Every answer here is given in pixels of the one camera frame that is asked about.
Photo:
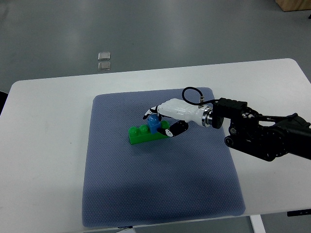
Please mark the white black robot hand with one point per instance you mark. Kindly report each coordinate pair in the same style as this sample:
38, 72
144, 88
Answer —
183, 112

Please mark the small blue block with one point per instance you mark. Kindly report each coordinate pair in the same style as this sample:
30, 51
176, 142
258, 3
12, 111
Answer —
153, 123

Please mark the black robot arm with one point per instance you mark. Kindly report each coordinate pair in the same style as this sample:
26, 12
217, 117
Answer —
264, 137

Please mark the long green block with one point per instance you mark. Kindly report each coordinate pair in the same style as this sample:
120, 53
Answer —
146, 133

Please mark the blue-grey textured mat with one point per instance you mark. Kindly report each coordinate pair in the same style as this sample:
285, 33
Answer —
190, 176

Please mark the lower metal floor plate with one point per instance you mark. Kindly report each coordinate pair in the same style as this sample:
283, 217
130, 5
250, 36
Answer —
103, 66

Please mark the metal floor plate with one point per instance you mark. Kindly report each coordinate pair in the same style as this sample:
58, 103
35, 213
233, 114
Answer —
103, 66
104, 55

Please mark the upper metal floor plate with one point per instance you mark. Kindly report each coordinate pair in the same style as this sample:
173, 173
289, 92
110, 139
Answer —
104, 55

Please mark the white table leg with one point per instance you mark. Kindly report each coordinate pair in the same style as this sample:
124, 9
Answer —
257, 224

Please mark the wooden box corner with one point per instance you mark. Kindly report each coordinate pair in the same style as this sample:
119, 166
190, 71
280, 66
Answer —
294, 5

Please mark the black table control panel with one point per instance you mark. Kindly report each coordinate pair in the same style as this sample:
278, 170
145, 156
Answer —
299, 213

